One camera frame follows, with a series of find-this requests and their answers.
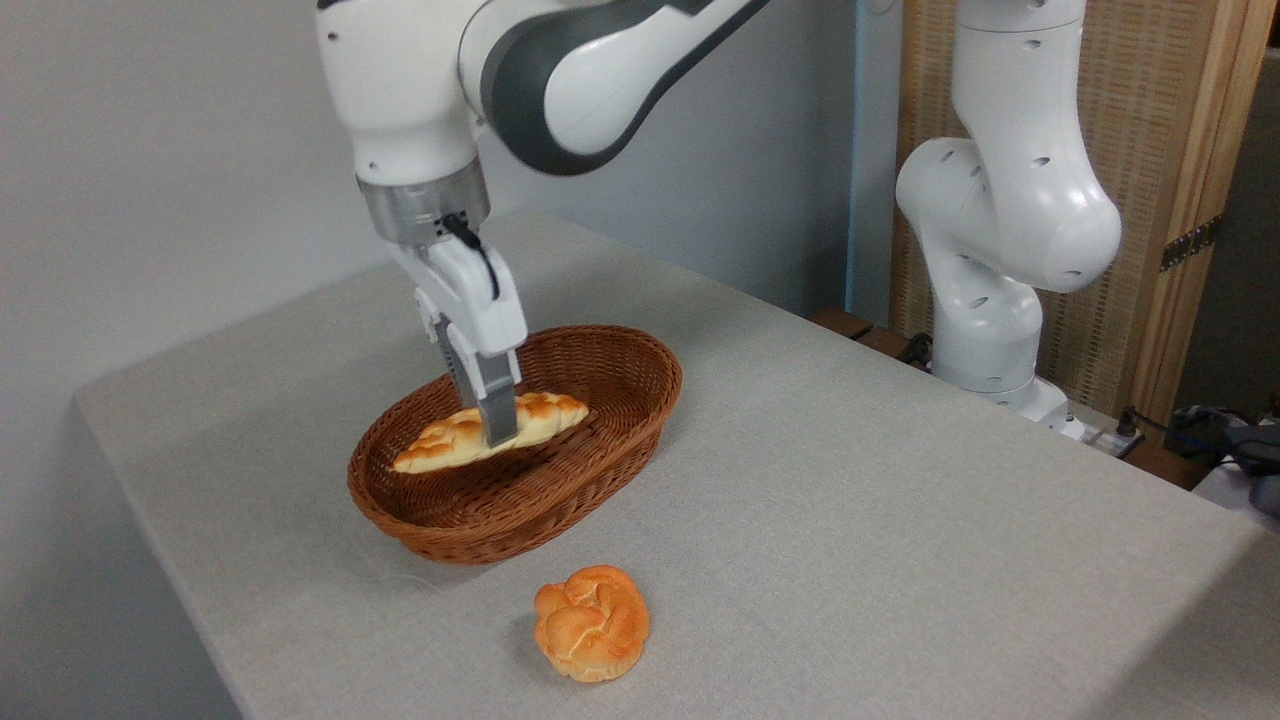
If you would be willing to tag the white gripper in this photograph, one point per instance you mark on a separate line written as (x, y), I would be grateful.
(480, 300)

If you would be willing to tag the long braided bread loaf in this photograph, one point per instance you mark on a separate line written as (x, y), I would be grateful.
(440, 445)

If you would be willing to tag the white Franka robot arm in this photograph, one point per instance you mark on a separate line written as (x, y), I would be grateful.
(1010, 200)

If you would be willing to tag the round knotted bread roll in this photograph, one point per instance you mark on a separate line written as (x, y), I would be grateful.
(592, 625)

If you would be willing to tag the brown wicker oval basket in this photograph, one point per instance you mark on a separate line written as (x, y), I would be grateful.
(600, 400)

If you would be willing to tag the grey tablecloth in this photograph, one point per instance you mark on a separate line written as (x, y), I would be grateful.
(850, 520)

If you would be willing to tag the light blue vertical strip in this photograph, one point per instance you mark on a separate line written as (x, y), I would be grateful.
(855, 150)

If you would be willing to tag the dark metal screen hinge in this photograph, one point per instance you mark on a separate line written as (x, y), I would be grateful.
(1190, 243)

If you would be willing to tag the wooden rattan folding screen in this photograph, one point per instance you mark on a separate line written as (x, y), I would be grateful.
(1170, 130)

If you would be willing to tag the dark grey background device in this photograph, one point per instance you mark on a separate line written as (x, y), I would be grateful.
(1255, 460)

